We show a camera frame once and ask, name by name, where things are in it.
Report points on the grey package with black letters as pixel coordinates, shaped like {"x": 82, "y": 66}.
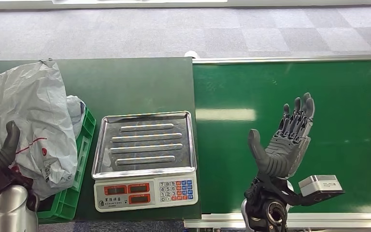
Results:
{"x": 35, "y": 105}

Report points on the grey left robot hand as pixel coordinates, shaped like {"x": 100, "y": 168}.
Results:
{"x": 9, "y": 147}

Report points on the aluminium conveyor rail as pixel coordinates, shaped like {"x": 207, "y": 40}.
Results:
{"x": 332, "y": 220}
{"x": 284, "y": 59}

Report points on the green conveyor belt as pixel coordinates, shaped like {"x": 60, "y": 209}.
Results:
{"x": 236, "y": 83}

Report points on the steel weighing tray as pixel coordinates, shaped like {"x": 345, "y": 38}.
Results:
{"x": 147, "y": 144}

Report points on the white conveyor roller end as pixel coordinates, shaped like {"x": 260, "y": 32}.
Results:
{"x": 192, "y": 54}

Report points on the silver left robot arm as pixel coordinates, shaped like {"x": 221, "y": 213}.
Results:
{"x": 11, "y": 208}

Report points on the green plastic crate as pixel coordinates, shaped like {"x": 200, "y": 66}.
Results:
{"x": 83, "y": 144}

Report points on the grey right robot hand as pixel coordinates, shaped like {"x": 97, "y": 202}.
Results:
{"x": 284, "y": 157}

